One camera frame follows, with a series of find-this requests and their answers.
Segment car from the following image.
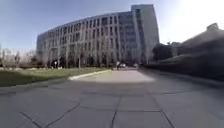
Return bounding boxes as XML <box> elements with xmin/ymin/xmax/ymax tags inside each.
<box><xmin>117</xmin><ymin>63</ymin><xmax>128</xmax><ymax>70</ymax></box>

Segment pale kerb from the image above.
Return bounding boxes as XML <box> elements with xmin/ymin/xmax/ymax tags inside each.
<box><xmin>68</xmin><ymin>68</ymin><xmax>113</xmax><ymax>81</ymax></box>

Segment large curved office building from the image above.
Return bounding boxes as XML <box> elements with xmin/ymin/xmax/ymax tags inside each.
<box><xmin>35</xmin><ymin>3</ymin><xmax>160</xmax><ymax>69</ymax></box>

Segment grey paved slab ground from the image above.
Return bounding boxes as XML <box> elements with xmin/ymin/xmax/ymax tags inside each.
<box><xmin>0</xmin><ymin>69</ymin><xmax>224</xmax><ymax>128</ymax></box>

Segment row of bare trees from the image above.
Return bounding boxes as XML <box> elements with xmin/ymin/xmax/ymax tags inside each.
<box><xmin>0</xmin><ymin>39</ymin><xmax>141</xmax><ymax>70</ymax></box>

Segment dark hedge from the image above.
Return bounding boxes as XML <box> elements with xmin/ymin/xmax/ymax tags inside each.
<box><xmin>143</xmin><ymin>49</ymin><xmax>224</xmax><ymax>83</ymax></box>

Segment grass lawn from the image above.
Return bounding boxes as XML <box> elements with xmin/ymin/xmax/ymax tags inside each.
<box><xmin>0</xmin><ymin>67</ymin><xmax>108</xmax><ymax>88</ymax></box>

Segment grey slanted building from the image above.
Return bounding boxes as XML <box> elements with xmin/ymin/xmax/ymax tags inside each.
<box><xmin>176</xmin><ymin>22</ymin><xmax>224</xmax><ymax>58</ymax></box>

